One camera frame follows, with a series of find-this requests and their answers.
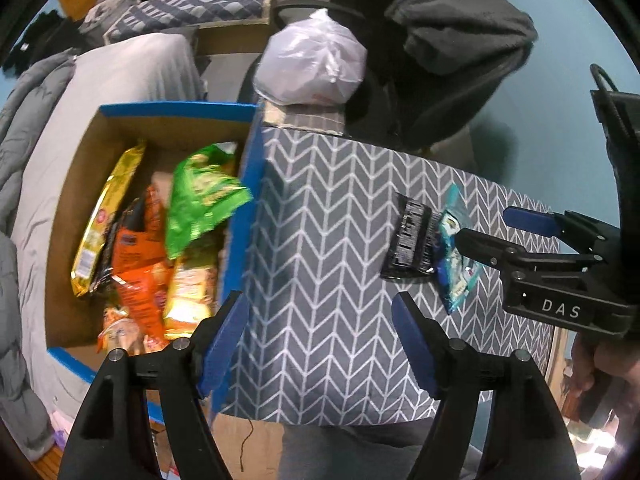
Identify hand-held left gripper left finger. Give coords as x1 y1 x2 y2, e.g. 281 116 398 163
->
57 290 251 480

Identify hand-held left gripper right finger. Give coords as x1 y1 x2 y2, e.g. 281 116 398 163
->
391 291 583 480

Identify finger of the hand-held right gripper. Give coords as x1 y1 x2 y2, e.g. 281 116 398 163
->
502 206 618 257
451 227 587 282

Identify teal snack packet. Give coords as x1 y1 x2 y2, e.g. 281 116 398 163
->
435 183 483 315

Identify red and yellow snack packet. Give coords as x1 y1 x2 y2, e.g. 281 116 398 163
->
162 255 221 341

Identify black white-print snack packet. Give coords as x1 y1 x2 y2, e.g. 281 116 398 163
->
90 220 126 296

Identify green snack packet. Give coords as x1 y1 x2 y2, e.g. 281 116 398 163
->
165 142 253 261

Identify long yellow snack packet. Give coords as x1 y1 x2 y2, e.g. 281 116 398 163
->
70 142 147 298

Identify blue-edged cardboard box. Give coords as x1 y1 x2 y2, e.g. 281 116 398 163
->
45 102 266 421

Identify person's right hand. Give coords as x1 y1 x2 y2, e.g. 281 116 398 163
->
570 332 640 394

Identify orange foil snack packet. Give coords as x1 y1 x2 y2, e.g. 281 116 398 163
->
95 307 143 356

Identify grey chevron fabric ottoman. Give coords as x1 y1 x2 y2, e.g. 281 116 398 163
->
210 125 563 428

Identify person's grey trousers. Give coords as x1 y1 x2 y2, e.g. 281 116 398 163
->
280 420 436 480

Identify black office chair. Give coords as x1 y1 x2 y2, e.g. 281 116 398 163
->
237 0 501 156

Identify dark grey fleece blanket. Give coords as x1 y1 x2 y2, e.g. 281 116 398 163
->
385 0 538 126

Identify white plastic bag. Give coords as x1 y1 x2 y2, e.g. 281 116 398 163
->
252 8 367 107

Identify plain brown cardboard box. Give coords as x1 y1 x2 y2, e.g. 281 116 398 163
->
192 17 273 58

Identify grey quilted comforter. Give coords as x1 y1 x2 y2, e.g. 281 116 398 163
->
0 52 81 461

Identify grey diamond-pattern cushion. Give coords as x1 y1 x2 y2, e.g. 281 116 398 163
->
102 0 281 43

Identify black clothes pile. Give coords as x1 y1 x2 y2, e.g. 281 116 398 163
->
2 10 83 73

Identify light wooden frame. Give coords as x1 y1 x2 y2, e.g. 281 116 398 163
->
545 330 571 401

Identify black cable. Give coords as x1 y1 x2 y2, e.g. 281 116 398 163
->
237 422 253 471

